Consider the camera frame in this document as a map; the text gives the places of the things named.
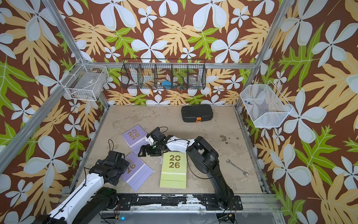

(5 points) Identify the black tool case orange latch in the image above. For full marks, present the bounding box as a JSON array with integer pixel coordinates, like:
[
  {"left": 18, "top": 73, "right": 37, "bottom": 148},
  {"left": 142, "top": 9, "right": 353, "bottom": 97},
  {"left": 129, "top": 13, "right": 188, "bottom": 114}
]
[{"left": 181, "top": 105, "right": 213, "bottom": 123}]

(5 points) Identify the white wire basket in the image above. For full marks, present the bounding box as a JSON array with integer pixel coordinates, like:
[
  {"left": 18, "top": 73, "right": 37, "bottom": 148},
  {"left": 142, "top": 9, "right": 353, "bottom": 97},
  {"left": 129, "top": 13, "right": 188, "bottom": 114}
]
[{"left": 62, "top": 63, "right": 109, "bottom": 101}]

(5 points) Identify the purple desk calendar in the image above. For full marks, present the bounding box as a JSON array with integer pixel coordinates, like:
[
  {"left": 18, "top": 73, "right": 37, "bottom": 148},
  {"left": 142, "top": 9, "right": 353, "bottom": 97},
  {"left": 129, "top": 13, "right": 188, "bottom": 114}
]
[
  {"left": 121, "top": 152, "right": 153, "bottom": 191},
  {"left": 122, "top": 125, "right": 148, "bottom": 155}
]

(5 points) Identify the green 2026 desk calendar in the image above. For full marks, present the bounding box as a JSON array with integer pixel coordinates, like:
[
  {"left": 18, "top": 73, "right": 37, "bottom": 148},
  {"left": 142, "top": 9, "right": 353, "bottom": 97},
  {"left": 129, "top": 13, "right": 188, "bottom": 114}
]
[{"left": 159, "top": 152, "right": 187, "bottom": 189}]

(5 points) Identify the white mesh basket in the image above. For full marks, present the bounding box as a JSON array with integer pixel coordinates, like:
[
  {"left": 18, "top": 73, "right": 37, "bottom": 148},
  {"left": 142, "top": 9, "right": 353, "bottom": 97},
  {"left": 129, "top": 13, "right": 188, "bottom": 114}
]
[{"left": 240, "top": 84, "right": 293, "bottom": 128}]

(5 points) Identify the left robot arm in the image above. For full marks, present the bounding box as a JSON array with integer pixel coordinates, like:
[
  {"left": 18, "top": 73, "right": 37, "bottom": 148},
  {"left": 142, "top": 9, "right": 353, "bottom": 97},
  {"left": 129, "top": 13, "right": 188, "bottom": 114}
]
[{"left": 33, "top": 151, "right": 130, "bottom": 224}]

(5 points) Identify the black wire divided basket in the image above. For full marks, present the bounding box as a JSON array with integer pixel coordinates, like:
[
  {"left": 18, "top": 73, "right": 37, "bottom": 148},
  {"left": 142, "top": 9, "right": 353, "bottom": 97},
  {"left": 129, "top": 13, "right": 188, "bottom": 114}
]
[{"left": 119, "top": 58, "right": 207, "bottom": 90}]

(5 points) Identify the purple desk calendar front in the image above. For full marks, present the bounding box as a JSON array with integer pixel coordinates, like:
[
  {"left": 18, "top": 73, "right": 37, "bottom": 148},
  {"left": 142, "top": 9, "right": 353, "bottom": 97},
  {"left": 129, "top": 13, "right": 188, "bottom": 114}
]
[{"left": 121, "top": 152, "right": 153, "bottom": 191}]

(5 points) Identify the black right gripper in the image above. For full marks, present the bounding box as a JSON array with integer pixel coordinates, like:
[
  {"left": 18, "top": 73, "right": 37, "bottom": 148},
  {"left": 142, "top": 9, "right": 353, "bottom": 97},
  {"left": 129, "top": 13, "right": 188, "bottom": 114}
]
[{"left": 136, "top": 142, "right": 162, "bottom": 156}]

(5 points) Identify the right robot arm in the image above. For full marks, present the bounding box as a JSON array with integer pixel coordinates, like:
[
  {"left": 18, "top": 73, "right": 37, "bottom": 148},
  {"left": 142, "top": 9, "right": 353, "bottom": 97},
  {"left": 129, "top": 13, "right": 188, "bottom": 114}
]
[{"left": 138, "top": 127, "right": 234, "bottom": 209}]

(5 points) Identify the silver wrench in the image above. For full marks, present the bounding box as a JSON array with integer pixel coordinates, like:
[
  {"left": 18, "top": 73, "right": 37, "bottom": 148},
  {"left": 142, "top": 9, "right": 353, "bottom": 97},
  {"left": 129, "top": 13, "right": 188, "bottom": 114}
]
[{"left": 226, "top": 159, "right": 249, "bottom": 177}]

